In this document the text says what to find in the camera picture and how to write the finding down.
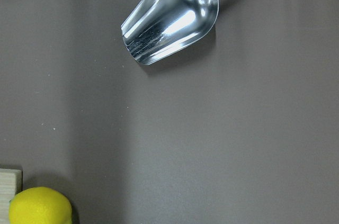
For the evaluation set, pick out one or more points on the metal scoop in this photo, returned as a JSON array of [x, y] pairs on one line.
[[157, 29]]

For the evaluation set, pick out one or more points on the whole yellow lemon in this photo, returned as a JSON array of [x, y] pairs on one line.
[[40, 205]]

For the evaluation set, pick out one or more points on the bamboo cutting board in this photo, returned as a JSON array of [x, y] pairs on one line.
[[11, 184]]

